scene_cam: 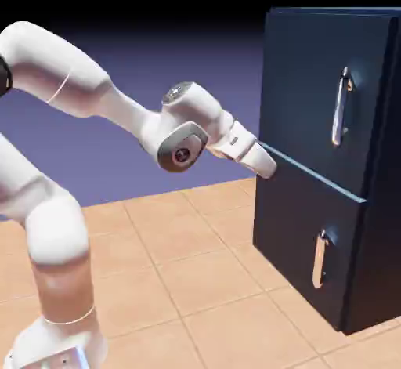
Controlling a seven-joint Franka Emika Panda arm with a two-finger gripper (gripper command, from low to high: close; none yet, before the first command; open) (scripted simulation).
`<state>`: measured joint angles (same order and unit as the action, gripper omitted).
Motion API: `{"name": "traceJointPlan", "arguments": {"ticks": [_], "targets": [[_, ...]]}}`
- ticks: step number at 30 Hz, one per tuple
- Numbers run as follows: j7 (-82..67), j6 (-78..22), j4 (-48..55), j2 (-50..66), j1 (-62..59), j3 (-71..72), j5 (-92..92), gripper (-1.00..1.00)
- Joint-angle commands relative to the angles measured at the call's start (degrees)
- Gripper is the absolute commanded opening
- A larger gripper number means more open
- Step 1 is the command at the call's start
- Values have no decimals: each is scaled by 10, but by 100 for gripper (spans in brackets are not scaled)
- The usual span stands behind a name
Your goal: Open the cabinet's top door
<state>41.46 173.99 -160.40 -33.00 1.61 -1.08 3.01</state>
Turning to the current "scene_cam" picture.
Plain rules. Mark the large dark blue cabinet door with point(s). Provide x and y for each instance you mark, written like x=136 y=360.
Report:
x=300 y=93

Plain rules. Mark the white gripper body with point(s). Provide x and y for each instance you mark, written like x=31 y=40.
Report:
x=261 y=159

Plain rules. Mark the small dark blue cabinet door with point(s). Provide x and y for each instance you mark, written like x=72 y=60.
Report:
x=291 y=234

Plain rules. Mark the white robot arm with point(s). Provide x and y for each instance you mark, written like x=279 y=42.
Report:
x=62 y=74

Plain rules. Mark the dark blue cabinet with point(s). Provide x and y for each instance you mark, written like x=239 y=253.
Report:
x=379 y=187

